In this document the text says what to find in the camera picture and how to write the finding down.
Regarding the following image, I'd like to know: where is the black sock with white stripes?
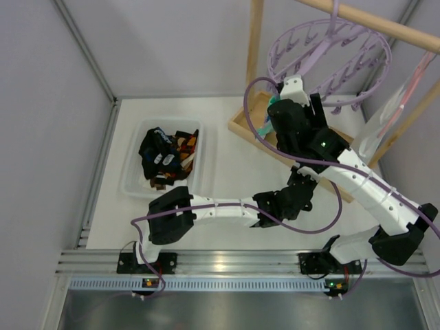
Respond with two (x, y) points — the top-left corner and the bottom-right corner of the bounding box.
(138, 127), (183, 179)

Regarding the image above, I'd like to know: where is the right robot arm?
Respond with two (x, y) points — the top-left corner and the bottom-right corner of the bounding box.
(267, 93), (439, 272)

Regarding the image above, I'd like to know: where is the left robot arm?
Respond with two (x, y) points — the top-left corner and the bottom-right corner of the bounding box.
(118, 169), (318, 274)

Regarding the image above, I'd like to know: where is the wooden hanger rack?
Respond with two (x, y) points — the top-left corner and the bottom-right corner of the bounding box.
(228, 0), (440, 204)

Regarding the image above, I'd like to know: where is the purple round clip hanger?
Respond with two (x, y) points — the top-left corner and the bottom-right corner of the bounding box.
(267, 1), (392, 114)

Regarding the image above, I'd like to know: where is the pile of socks in bin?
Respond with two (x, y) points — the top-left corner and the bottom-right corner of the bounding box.
(138, 127), (199, 192)

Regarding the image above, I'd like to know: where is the clear plastic bag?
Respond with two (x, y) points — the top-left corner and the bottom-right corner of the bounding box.
(351, 52), (436, 163)

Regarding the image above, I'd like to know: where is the white plastic bin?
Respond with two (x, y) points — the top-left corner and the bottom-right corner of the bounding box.
(119, 116), (206, 199)

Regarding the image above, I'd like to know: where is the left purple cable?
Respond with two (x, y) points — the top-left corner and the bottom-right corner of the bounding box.
(130, 178), (344, 300)

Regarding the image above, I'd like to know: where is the purple cable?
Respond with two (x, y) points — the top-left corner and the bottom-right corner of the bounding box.
(130, 178), (344, 300)
(243, 77), (440, 300)

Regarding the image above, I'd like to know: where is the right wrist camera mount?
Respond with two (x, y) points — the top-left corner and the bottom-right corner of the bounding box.
(279, 74), (310, 107)

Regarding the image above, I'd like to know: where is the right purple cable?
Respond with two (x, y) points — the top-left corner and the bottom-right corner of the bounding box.
(243, 77), (440, 300)

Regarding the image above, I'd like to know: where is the perforated cable duct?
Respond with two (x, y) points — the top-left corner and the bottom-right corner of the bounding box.
(69, 276), (330, 292)

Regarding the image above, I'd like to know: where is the aluminium rail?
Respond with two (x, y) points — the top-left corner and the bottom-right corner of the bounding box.
(54, 250), (430, 276)

